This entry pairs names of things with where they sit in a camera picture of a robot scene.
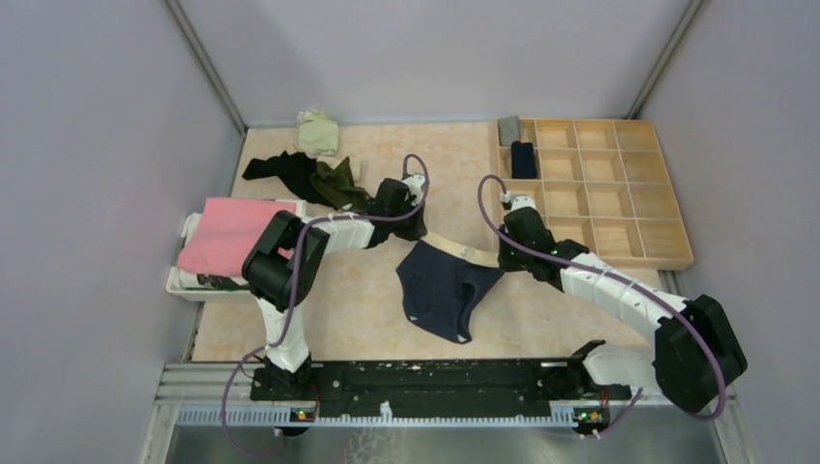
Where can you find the aluminium frame rail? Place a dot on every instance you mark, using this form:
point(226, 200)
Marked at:
point(218, 393)

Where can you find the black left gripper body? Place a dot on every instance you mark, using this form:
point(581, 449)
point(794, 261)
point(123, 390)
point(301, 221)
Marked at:
point(407, 228)

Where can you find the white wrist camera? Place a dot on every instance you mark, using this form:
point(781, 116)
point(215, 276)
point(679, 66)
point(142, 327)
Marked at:
point(416, 184)
point(514, 202)

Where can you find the navy orange underwear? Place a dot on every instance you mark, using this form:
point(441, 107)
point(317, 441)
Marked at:
point(523, 161)

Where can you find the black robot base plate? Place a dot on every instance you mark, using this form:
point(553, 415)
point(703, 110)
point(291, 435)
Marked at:
point(434, 389)

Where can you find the dark green underwear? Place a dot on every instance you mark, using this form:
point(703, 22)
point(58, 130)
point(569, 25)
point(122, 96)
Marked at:
point(338, 189)

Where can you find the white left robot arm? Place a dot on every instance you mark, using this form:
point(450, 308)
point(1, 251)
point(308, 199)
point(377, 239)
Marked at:
point(282, 266)

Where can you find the navy underwear cream waistband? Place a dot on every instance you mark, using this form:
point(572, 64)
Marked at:
point(443, 282)

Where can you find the grey underwear white waistband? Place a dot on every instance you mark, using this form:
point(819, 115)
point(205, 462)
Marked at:
point(510, 130)

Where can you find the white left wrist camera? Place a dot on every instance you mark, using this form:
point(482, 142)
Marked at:
point(416, 184)

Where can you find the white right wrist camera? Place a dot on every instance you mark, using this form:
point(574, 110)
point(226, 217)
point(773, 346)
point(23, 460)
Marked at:
point(514, 202)

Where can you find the white perforated plastic basket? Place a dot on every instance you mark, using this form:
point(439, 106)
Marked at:
point(186, 291)

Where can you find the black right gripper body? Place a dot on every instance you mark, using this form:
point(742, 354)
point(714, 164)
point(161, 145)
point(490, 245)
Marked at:
point(512, 259)

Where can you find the wooden compartment tray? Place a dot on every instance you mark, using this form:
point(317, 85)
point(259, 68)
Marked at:
point(604, 183)

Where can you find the pink folded cloth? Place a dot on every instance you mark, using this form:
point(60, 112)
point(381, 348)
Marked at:
point(227, 231)

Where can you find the black underwear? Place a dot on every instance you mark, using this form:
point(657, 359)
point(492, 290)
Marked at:
point(294, 170)

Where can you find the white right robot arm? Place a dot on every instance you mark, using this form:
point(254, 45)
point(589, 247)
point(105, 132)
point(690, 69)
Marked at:
point(693, 353)

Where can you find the light green underwear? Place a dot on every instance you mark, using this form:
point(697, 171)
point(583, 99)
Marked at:
point(318, 134)

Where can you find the white folded cloth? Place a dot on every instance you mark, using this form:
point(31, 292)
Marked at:
point(217, 241)

